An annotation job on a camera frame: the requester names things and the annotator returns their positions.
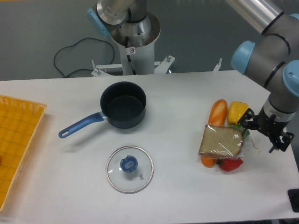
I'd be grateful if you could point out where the bagged toast slice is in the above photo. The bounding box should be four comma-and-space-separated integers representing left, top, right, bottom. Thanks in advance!
199, 125, 262, 159

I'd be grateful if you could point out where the orange baguette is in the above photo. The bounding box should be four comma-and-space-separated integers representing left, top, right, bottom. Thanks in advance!
201, 99, 228, 168

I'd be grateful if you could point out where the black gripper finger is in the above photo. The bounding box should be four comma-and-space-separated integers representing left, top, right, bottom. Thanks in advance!
237, 108, 256, 136
269, 132, 294, 153

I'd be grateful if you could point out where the yellow woven basket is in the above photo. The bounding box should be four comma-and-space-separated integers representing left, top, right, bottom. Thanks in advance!
0, 95, 47, 211

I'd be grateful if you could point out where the yellow bell pepper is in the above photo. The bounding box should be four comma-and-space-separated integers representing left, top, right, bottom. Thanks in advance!
227, 101, 249, 125

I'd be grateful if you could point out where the glass lid blue knob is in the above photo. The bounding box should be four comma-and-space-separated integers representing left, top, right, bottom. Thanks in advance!
106, 146, 154, 194

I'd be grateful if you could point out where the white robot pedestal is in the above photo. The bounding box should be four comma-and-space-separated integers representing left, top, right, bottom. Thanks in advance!
87, 8, 175, 75

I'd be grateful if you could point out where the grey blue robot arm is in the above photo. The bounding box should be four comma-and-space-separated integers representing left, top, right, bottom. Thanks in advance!
87, 0, 299, 151

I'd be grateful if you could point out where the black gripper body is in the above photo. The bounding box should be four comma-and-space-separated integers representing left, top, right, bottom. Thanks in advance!
253, 112, 286, 139

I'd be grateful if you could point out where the green bell pepper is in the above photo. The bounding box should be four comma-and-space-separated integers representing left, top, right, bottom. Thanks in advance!
232, 124, 250, 138

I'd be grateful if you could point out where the black object at table corner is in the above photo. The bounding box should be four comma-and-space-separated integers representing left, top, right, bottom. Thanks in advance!
287, 189, 299, 213

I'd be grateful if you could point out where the dark saucepan blue handle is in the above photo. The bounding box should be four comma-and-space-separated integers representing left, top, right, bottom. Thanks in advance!
58, 81, 147, 138

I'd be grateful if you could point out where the red bell pepper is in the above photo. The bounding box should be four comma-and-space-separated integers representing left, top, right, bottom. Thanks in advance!
216, 158, 243, 172

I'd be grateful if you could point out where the black floor cable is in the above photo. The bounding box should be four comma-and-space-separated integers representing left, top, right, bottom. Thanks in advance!
53, 37, 115, 78

